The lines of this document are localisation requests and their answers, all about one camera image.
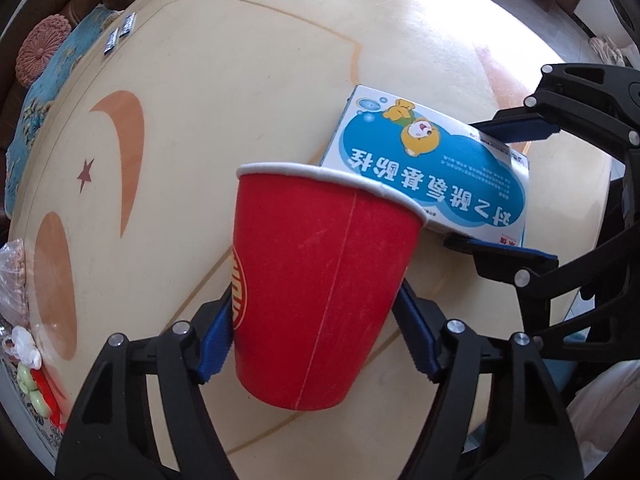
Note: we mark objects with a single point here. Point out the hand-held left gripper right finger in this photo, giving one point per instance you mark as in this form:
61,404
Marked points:
415,332

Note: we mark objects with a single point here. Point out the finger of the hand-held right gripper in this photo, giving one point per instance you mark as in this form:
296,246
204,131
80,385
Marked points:
500,250
520,129

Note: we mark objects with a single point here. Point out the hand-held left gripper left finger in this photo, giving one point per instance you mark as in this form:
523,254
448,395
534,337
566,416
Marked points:
215,340

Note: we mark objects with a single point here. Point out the blue cloud print medicine box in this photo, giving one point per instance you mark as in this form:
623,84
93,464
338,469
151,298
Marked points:
450,180

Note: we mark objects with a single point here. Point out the red paper cup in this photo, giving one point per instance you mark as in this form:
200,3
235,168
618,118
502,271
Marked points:
320,285

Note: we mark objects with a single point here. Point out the white crumpled cloth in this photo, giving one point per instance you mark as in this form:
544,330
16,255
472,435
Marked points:
607,51

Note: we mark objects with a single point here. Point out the light blue plastic stool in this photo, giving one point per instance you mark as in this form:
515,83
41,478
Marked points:
560,374

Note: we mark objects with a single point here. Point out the red toy with green balls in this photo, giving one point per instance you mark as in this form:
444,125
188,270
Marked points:
40,397

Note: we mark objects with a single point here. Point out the person's white garment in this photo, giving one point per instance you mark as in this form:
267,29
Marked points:
605,402

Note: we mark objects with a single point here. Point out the crumpled white tissue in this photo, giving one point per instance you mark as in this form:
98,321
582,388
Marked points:
25,350

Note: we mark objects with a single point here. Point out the colourful toy items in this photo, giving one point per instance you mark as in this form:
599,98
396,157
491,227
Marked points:
25,435

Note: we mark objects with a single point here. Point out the clear plastic bag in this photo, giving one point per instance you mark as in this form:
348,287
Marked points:
11,280

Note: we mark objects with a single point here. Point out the beige coffee table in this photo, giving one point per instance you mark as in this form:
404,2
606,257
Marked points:
250,85

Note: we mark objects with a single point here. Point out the blue patterned sofa cloth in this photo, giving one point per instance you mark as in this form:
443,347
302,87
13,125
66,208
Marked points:
45,105

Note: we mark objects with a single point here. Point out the silver blister pack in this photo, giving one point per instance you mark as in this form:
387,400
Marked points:
127,25
110,42

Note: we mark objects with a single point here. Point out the pink crocheted cushion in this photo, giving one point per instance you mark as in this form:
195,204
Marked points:
42,47

